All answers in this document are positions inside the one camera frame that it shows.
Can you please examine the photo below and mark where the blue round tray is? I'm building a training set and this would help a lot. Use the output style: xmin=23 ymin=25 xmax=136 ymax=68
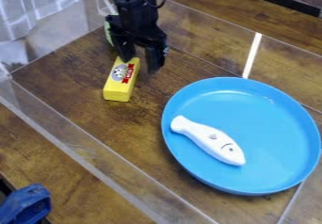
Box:
xmin=160 ymin=77 xmax=322 ymax=196

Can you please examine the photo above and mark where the yellow toy brick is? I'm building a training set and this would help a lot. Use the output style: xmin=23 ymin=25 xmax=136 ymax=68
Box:
xmin=103 ymin=57 xmax=139 ymax=102

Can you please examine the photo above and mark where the green toy vegetable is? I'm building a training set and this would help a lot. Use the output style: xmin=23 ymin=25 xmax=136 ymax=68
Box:
xmin=104 ymin=20 xmax=115 ymax=47

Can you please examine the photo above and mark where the white wooden toy fish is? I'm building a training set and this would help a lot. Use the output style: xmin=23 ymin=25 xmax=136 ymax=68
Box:
xmin=170 ymin=116 xmax=247 ymax=166

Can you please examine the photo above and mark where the clear acrylic enclosure wall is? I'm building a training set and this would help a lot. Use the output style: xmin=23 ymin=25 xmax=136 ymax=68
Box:
xmin=0 ymin=0 xmax=322 ymax=224

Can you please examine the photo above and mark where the grey checkered cloth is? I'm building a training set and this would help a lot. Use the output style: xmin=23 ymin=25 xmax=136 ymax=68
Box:
xmin=0 ymin=0 xmax=81 ymax=42

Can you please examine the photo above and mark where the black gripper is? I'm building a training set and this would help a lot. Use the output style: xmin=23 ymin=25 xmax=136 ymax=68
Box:
xmin=106 ymin=0 xmax=168 ymax=73

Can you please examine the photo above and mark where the black bar in background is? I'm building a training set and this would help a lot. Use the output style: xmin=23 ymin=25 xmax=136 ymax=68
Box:
xmin=265 ymin=0 xmax=322 ymax=17

